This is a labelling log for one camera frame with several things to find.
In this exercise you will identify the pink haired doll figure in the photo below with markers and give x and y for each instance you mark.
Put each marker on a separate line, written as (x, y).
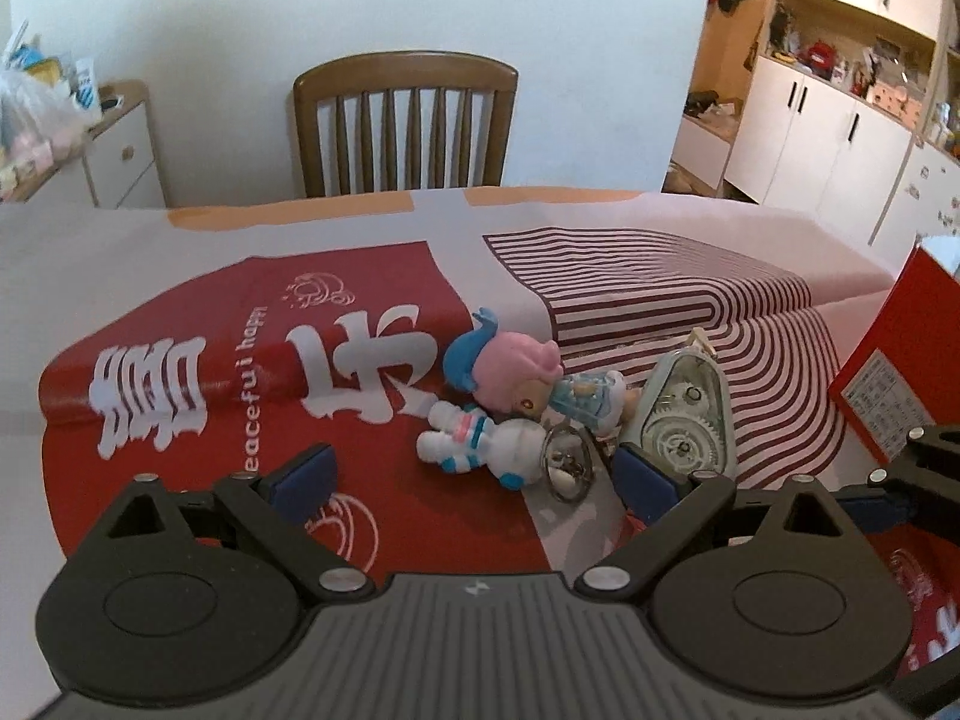
(517, 367)

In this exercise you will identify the red white printed table cover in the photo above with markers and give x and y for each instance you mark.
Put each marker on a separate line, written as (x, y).
(225, 300)

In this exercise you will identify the brown wooden chair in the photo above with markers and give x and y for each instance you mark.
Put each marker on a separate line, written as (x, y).
(405, 71)

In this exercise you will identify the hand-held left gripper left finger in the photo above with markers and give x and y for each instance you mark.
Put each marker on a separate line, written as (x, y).
(301, 478)

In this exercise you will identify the red cardboard box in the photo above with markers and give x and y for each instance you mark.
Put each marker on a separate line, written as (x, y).
(900, 337)

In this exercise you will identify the grey green correction tape dispenser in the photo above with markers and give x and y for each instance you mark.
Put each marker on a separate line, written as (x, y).
(690, 420)

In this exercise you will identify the white drawer cabinet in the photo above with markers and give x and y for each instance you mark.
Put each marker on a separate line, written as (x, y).
(124, 157)

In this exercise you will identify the shelf clutter pile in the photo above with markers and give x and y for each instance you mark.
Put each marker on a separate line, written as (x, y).
(892, 82)

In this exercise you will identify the white low cabinet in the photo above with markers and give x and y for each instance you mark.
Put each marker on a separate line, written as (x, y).
(701, 154)

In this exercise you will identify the clear plastic bag of goods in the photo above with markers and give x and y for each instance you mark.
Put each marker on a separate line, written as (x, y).
(30, 112)

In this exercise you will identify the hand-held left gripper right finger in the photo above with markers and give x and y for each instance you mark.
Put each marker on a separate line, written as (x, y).
(643, 486)

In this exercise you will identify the white wall cabinet unit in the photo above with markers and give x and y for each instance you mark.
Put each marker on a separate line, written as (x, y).
(817, 135)

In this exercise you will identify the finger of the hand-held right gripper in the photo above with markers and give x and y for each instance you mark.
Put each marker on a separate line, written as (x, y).
(930, 469)
(877, 511)

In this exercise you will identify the red cap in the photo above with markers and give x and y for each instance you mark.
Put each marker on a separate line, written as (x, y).
(817, 54)

